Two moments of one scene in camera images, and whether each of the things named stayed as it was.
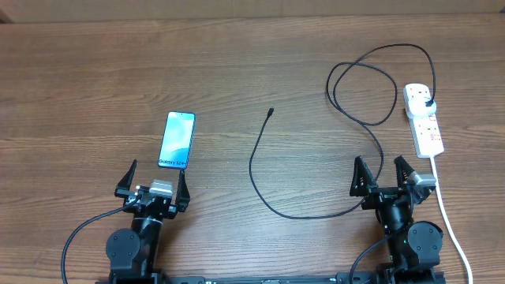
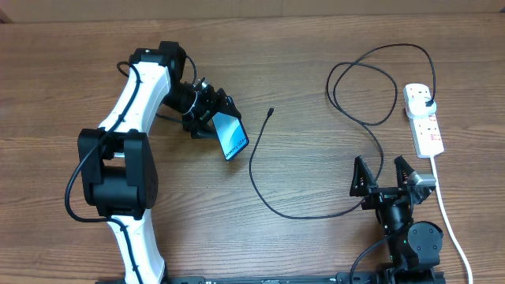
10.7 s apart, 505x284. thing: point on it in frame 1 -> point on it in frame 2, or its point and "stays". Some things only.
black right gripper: (377, 196) stays
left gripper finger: (183, 195) -> (219, 102)
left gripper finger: (127, 180) -> (200, 129)
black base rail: (203, 278) stays
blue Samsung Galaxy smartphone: (176, 140) -> (230, 133)
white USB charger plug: (417, 106) stays
